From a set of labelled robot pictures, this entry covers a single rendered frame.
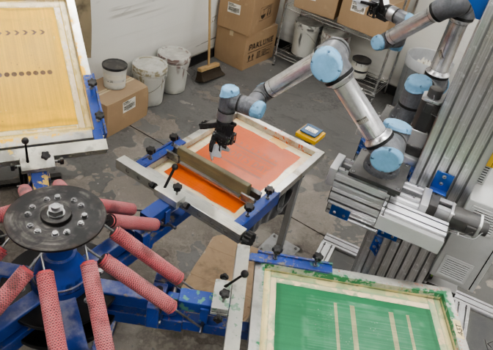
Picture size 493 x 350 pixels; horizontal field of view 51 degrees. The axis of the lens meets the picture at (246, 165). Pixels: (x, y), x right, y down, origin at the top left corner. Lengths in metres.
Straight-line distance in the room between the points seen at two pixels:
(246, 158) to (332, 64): 0.91
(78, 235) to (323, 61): 1.00
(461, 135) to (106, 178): 2.55
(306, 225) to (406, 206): 1.63
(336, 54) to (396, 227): 0.74
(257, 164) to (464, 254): 1.04
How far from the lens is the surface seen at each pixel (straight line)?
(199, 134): 2.65
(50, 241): 1.62
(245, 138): 2.75
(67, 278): 1.80
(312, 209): 3.91
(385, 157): 1.97
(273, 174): 2.53
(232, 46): 5.62
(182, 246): 3.42
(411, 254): 2.62
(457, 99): 2.19
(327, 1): 5.46
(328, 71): 1.87
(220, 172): 2.31
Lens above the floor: 2.45
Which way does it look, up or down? 36 degrees down
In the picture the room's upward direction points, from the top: 11 degrees clockwise
